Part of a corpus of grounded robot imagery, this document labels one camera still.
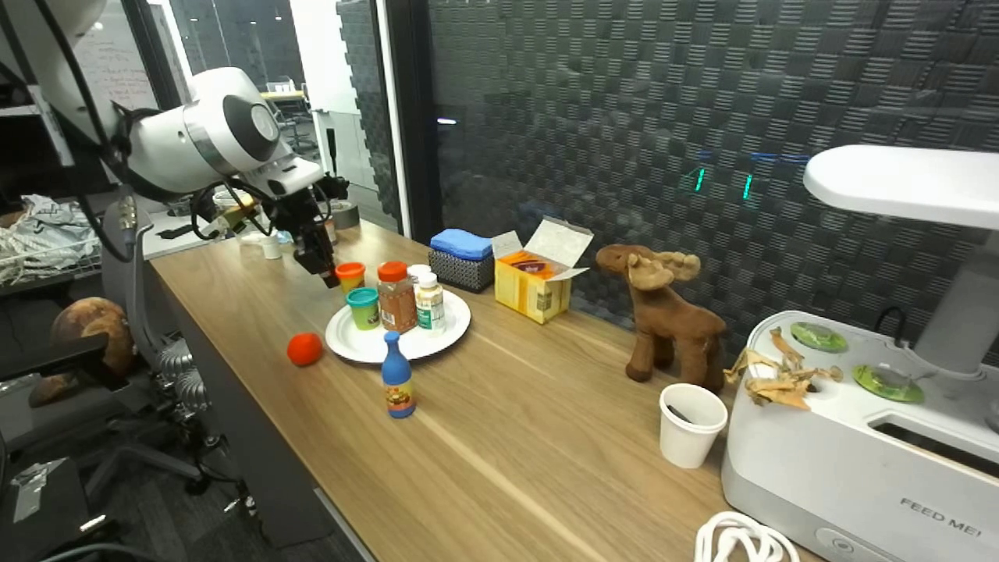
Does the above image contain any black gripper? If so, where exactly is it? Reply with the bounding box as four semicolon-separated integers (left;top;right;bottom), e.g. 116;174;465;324
268;174;352;289

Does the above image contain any green dough can teal lid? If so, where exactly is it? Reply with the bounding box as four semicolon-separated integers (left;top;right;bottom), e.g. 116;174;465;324
343;283;385;334

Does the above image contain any brown spice bottle orange lid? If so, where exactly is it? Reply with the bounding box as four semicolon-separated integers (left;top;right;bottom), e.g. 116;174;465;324
373;260;418;337

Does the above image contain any white bottle green label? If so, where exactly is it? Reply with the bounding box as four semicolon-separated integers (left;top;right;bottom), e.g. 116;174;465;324
411;276;446;334

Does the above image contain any blue toy bottle colourful label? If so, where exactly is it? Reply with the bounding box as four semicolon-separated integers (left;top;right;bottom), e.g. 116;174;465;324
378;326;418;420

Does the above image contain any white paper plate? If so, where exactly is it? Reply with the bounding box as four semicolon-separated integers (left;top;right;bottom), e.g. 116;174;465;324
322;283;475;365

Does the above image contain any grey metal tin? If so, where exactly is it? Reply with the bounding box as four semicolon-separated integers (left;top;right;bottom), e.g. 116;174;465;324
327;200;365;235

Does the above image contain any red toy strawberry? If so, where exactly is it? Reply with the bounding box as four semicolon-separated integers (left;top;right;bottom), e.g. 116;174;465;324
283;332;325;371

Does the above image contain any grey woven basket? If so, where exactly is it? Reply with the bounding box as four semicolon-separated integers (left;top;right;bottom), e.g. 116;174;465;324
423;245;497;293

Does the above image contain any blue folded cloth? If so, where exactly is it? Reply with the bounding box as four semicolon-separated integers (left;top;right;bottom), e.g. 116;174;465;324
427;225;497;263

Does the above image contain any grey office chair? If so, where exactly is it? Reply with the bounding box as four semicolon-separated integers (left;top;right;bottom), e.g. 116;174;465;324
59;196;262;524

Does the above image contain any open yellow cardboard box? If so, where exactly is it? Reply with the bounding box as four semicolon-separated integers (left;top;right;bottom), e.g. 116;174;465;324
490;216;595;326

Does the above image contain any brown plush toy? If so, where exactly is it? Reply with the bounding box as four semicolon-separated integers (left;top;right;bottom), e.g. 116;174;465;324
27;293;139;413

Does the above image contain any pile of patterned cloth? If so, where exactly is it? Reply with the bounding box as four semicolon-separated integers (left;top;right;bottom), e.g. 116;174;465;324
0;192;107;293

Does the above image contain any brown moose plush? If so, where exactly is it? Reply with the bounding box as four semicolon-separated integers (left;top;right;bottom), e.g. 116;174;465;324
594;241;731;392

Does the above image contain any white paper cup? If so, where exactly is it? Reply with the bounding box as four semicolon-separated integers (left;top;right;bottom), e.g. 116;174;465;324
655;379;731;472

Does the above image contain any dried brown plant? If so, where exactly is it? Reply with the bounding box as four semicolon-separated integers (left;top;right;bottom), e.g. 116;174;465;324
725;324;843;413

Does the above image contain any white indoor garden appliance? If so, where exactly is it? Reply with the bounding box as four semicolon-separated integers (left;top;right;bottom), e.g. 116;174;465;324
718;141;999;562

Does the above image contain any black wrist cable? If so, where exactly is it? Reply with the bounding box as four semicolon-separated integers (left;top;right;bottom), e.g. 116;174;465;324
183;178;276;242

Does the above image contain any white coiled rope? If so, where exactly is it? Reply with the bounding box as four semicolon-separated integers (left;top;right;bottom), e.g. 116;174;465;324
692;504;802;562

